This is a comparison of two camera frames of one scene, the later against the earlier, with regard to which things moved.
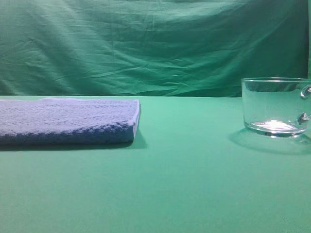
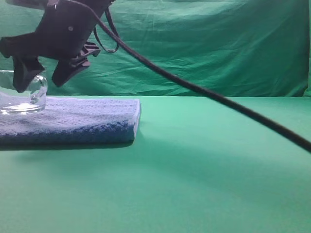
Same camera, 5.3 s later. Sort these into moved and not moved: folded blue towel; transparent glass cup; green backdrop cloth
Moved: transparent glass cup
Not moved: folded blue towel; green backdrop cloth
